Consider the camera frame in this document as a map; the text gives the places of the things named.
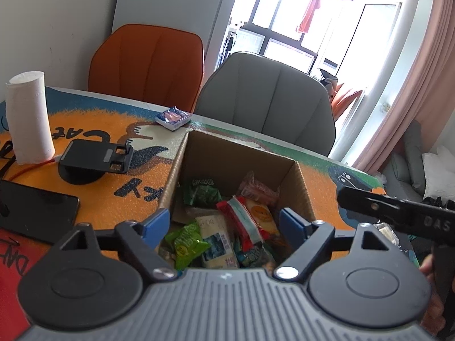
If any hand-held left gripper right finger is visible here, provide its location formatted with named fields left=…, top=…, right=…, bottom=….
left=273, top=208, right=396, bottom=281

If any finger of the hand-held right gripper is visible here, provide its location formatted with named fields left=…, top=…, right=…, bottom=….
left=336, top=186, right=455, bottom=247

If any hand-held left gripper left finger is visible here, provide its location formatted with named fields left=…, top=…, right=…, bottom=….
left=59, top=207, right=179, bottom=282

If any yellow cracker packet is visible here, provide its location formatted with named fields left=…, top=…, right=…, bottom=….
left=245, top=198, right=282, bottom=238

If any light green snack packet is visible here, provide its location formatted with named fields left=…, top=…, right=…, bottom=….
left=164, top=221, right=211, bottom=271

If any red and white snack packet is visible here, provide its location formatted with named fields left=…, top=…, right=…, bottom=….
left=216, top=196, right=271, bottom=251

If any pink snack packet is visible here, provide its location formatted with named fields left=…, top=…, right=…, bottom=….
left=237, top=171, right=280, bottom=207

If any cardboard box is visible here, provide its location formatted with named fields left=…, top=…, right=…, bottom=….
left=158, top=130, right=351, bottom=275

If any person's right hand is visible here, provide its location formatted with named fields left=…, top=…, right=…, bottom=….
left=419, top=254, right=447, bottom=335

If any silver snack packet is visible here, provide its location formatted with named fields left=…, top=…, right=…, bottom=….
left=375, top=221, right=400, bottom=246

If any dark clothes pile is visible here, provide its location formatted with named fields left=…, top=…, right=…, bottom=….
left=422, top=195, right=450, bottom=207

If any grey sofa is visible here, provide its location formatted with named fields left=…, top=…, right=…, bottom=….
left=383, top=120, right=455, bottom=205

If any white pillow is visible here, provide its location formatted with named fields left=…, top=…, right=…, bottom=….
left=422, top=145, right=455, bottom=200

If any grey pillow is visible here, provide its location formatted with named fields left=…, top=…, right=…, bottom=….
left=403, top=120, right=428, bottom=194

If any white packet with blue print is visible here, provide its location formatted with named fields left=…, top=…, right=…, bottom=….
left=195, top=214, right=239, bottom=270

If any black phone stand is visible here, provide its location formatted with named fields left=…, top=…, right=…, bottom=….
left=58, top=139, right=135, bottom=186

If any small blue wrapped snack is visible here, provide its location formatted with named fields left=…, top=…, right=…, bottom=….
left=155, top=105, right=193, bottom=131

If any pink curtain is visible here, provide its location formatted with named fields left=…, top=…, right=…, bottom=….
left=329, top=0, right=455, bottom=177

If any black smartphone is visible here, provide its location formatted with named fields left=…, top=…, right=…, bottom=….
left=0, top=179, right=81, bottom=245

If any grey chair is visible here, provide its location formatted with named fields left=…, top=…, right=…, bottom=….
left=194, top=51, right=337, bottom=157

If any orange chair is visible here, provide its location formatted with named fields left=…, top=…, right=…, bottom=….
left=330, top=83, right=367, bottom=122
left=88, top=24, right=206, bottom=114

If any toilet paper roll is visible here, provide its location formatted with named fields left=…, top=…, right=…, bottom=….
left=5, top=70, right=56, bottom=166

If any red hanging garment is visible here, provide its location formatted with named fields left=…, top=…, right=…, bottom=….
left=296, top=0, right=330, bottom=35

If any orange cable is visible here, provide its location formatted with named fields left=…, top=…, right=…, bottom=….
left=0, top=155, right=62, bottom=183

